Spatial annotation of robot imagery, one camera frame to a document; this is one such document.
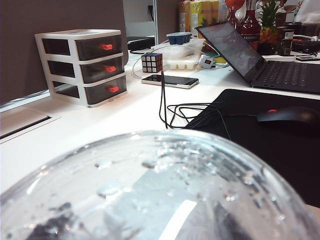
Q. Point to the clear plastic cup with lid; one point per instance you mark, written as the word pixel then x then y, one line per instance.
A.
pixel 150 195

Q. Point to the black open laptop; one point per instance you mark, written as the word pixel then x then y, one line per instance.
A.
pixel 287 75

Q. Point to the white-edged smartphone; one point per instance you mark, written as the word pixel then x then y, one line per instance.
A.
pixel 175 80

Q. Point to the Rubik's cube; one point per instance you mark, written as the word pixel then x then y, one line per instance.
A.
pixel 151 62

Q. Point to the white ice cube tray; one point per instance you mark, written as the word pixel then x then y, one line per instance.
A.
pixel 180 56

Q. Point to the black flat box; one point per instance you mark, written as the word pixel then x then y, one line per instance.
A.
pixel 140 43

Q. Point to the blue ice cube tray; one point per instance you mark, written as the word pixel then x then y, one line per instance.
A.
pixel 178 38

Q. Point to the orange juice carton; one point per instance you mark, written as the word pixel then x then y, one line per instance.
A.
pixel 183 17

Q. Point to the yellow juice carton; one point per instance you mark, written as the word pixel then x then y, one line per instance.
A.
pixel 197 17
pixel 212 12

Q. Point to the black mouse pad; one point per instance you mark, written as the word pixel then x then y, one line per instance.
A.
pixel 275 155

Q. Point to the small three-drawer organizer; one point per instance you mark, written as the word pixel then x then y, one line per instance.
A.
pixel 75 32

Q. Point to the small red bottle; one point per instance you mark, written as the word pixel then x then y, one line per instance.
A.
pixel 232 17

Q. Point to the black computer mouse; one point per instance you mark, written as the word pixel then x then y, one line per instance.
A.
pixel 287 116

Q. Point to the red labelled glass bottle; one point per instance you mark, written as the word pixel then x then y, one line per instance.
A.
pixel 250 25

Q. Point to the flat white box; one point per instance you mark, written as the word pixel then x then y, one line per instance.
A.
pixel 280 58

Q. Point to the pineapple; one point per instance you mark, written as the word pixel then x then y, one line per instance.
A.
pixel 268 35

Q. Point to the dark glass jar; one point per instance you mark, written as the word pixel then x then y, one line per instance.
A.
pixel 286 42

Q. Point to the brown desk divider panel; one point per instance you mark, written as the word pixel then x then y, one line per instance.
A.
pixel 20 50

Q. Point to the flat dark remote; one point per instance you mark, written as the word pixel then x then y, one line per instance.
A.
pixel 307 58

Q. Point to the white power strip red switch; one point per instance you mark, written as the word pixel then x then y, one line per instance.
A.
pixel 207 62

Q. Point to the white vertical post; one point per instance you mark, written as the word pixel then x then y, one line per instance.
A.
pixel 155 25

